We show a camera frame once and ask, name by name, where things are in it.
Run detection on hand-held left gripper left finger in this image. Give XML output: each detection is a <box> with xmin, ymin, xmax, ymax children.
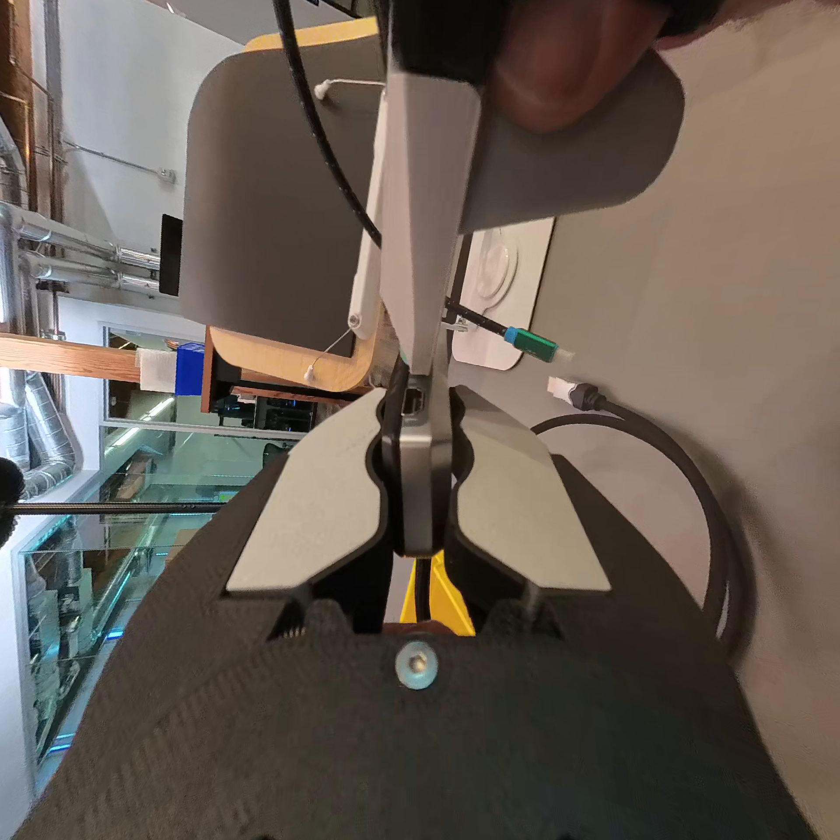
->
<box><xmin>223</xmin><ymin>387</ymin><xmax>396</xmax><ymax>634</ymax></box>

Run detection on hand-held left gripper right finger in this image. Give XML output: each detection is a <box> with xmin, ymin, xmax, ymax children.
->
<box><xmin>445</xmin><ymin>386</ymin><xmax>613</xmax><ymax>626</ymax></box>

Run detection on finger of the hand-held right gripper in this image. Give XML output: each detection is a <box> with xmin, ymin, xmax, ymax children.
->
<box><xmin>373</xmin><ymin>71</ymin><xmax>484</xmax><ymax>378</ymax></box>

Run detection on yellow plastic bin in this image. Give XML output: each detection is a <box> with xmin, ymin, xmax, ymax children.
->
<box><xmin>400</xmin><ymin>550</ymin><xmax>476</xmax><ymax>637</ymax></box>

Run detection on black hdmi switch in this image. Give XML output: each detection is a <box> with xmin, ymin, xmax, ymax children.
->
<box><xmin>384</xmin><ymin>374</ymin><xmax>752</xmax><ymax>657</ymax></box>

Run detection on person's right hand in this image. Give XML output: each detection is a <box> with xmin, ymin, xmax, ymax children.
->
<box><xmin>491</xmin><ymin>0</ymin><xmax>665</xmax><ymax>132</ymax></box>

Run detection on white tablet stand base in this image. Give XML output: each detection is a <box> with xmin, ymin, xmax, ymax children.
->
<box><xmin>346</xmin><ymin>79</ymin><xmax>557</xmax><ymax>371</ymax></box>

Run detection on wood edged black board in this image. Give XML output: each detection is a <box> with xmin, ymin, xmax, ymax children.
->
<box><xmin>182</xmin><ymin>16</ymin><xmax>389</xmax><ymax>396</ymax></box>

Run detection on thin black rod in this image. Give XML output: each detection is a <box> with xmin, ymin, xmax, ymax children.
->
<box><xmin>0</xmin><ymin>459</ymin><xmax>225</xmax><ymax>540</ymax></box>

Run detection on blue box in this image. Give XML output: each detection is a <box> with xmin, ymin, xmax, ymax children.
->
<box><xmin>175</xmin><ymin>341</ymin><xmax>208</xmax><ymax>398</ymax></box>

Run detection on shiny silver pipes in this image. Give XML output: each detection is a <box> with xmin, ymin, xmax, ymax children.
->
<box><xmin>0</xmin><ymin>200</ymin><xmax>161</xmax><ymax>296</ymax></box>

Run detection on thin braided hdmi cable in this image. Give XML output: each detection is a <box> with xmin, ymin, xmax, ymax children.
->
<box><xmin>272</xmin><ymin>0</ymin><xmax>576</xmax><ymax>363</ymax></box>

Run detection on black wall panel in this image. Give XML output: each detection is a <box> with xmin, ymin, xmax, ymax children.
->
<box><xmin>159</xmin><ymin>213</ymin><xmax>184</xmax><ymax>296</ymax></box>

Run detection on grey spiral duct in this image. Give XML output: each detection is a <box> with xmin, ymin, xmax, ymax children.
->
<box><xmin>0</xmin><ymin>367</ymin><xmax>81</xmax><ymax>503</ymax></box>

